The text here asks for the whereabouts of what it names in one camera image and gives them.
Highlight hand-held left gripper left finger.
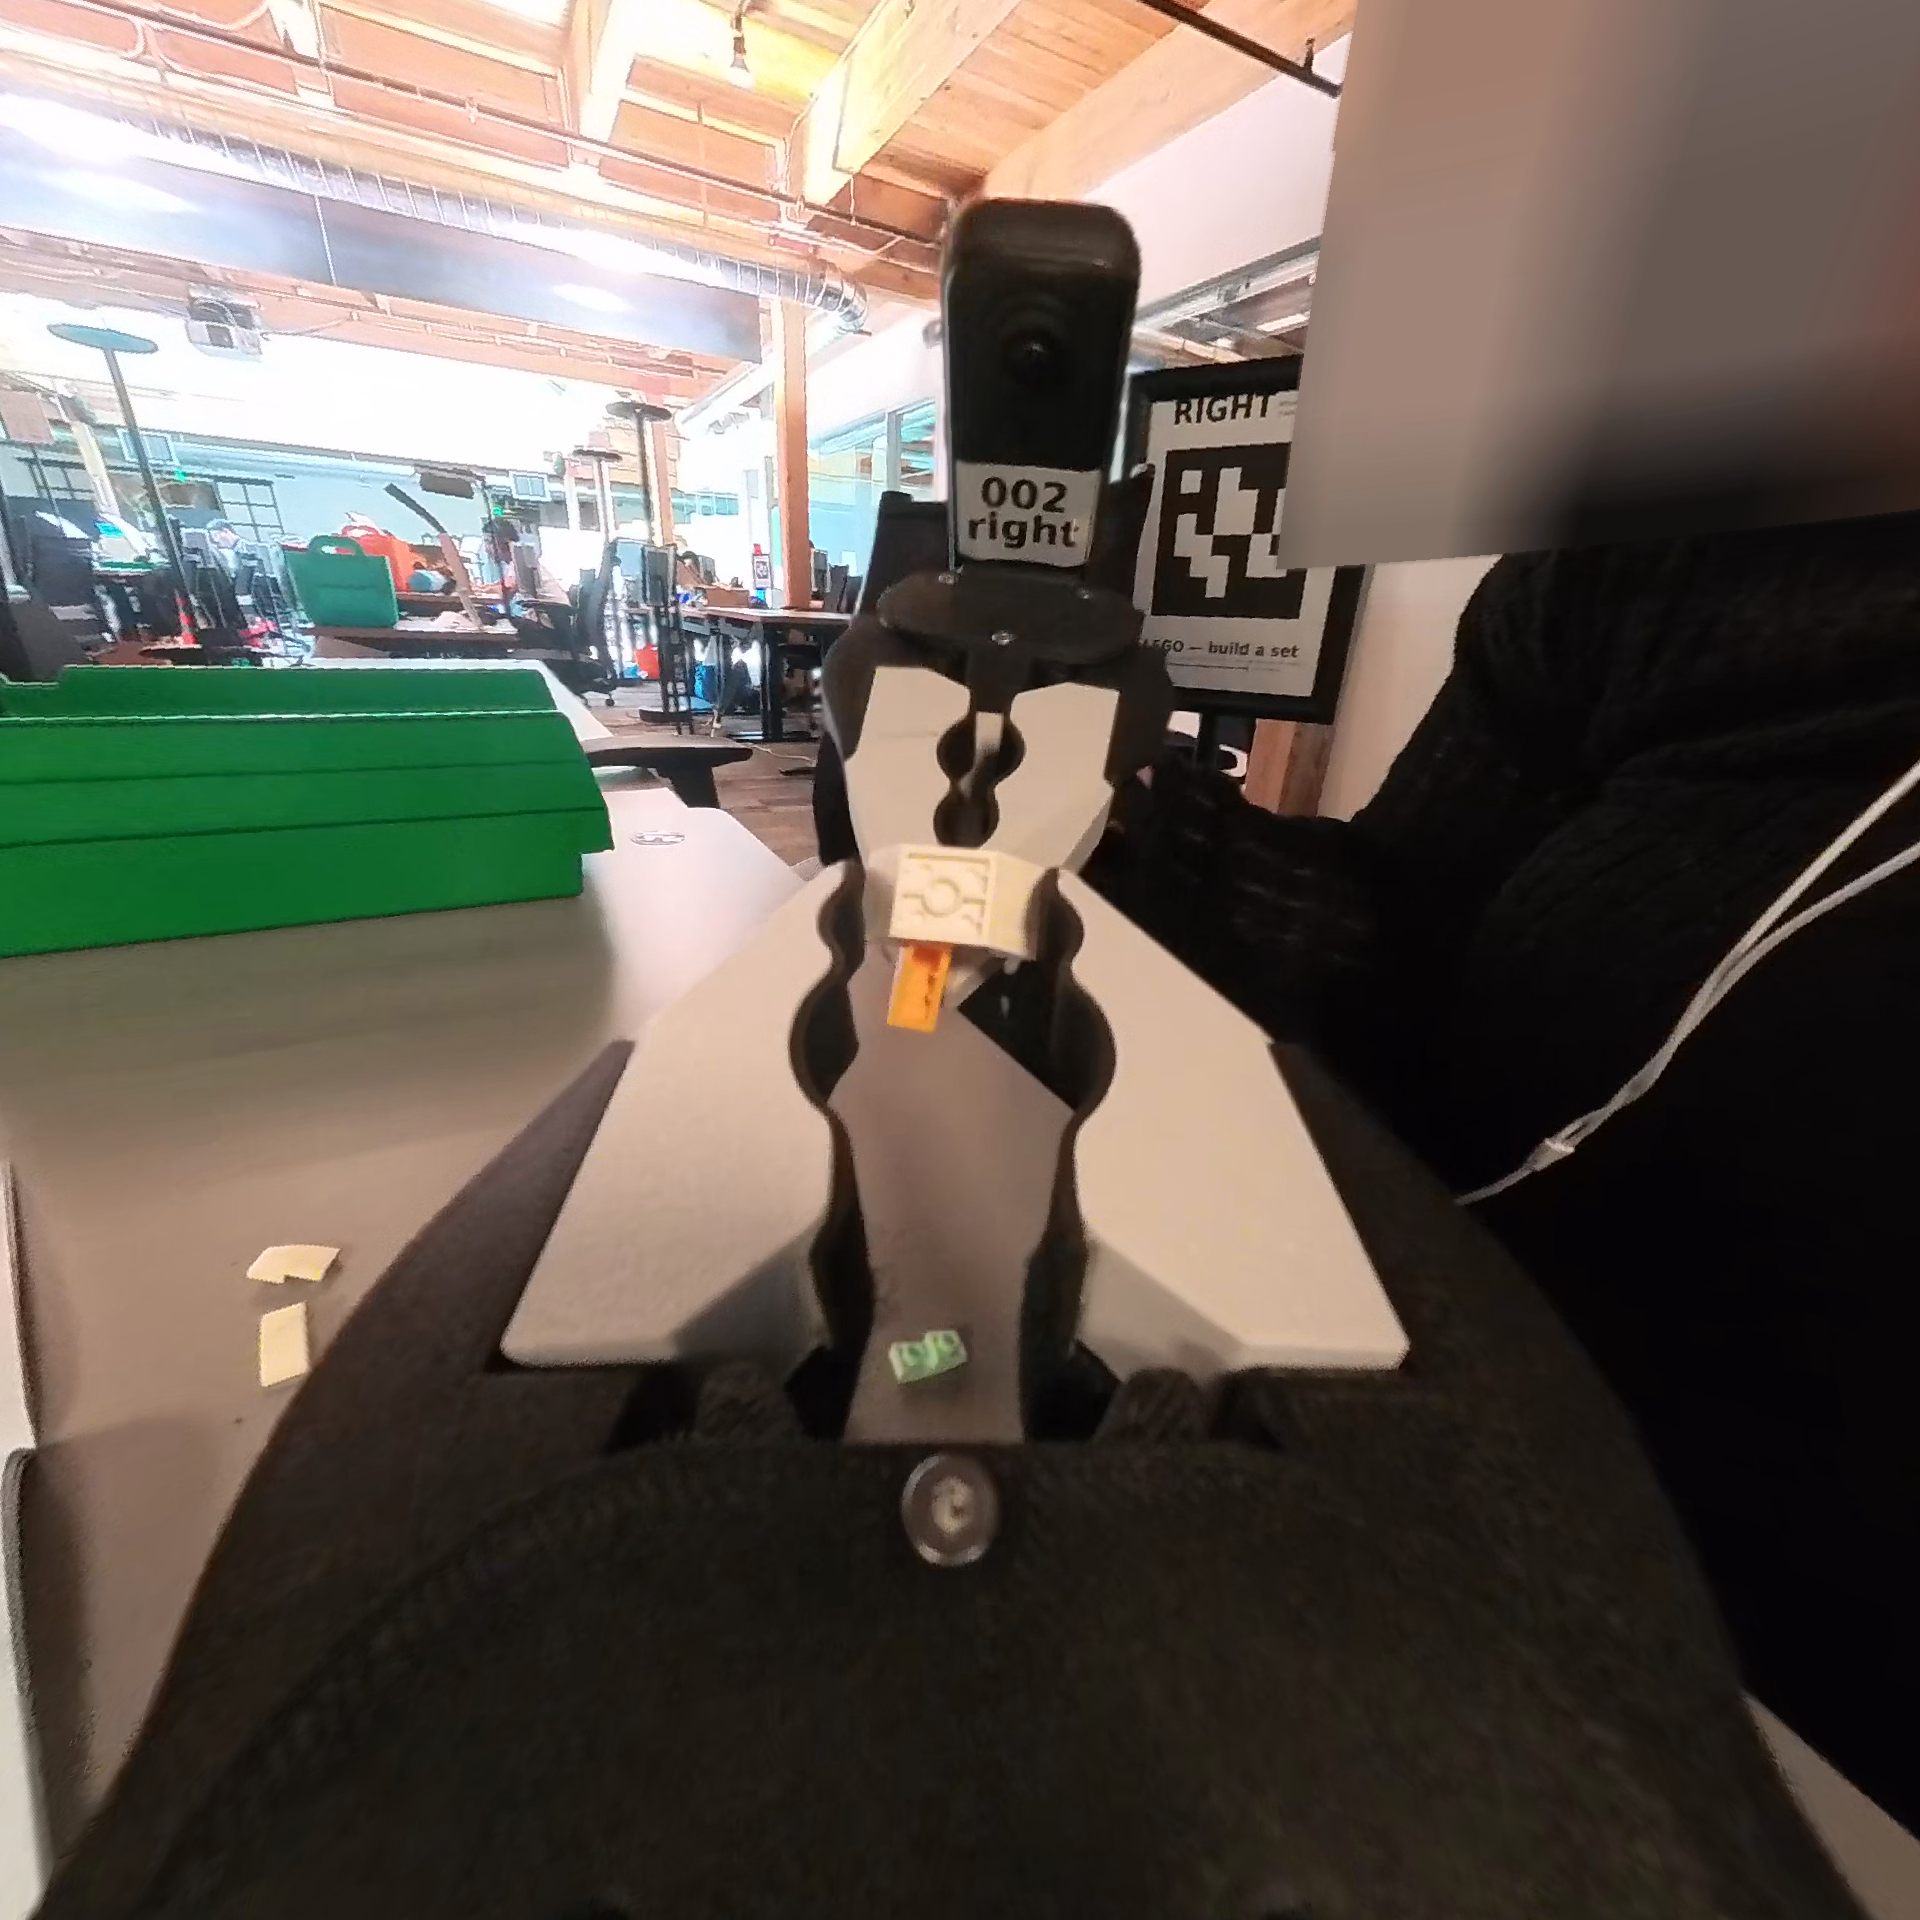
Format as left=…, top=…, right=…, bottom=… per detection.
left=499, top=860, right=880, bottom=1374

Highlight wooden post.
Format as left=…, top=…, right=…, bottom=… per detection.
left=769, top=298, right=815, bottom=746

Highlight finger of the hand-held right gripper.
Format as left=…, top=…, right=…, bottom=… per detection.
left=983, top=680, right=1124, bottom=879
left=843, top=667, right=985, bottom=874

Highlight stacked green plastic bins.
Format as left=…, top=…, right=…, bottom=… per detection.
left=0, top=662, right=614, bottom=960

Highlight white cable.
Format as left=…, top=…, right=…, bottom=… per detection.
left=1456, top=750, right=1920, bottom=1212

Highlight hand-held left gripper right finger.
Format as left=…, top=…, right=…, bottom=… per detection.
left=1024, top=874, right=1414, bottom=1375

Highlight person's right forearm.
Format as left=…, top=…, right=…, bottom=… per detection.
left=1117, top=750, right=1518, bottom=1051

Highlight white lego plate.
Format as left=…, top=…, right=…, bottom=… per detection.
left=862, top=843, right=1055, bottom=965

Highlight black framed tag sign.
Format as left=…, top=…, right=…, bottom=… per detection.
left=1124, top=355, right=1368, bottom=727

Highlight black floor lamp pole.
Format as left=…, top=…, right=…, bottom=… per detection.
left=45, top=319, right=203, bottom=647

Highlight black office chair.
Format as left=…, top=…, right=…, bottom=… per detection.
left=507, top=517, right=623, bottom=707

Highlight green crate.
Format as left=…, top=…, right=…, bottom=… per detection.
left=283, top=534, right=401, bottom=632

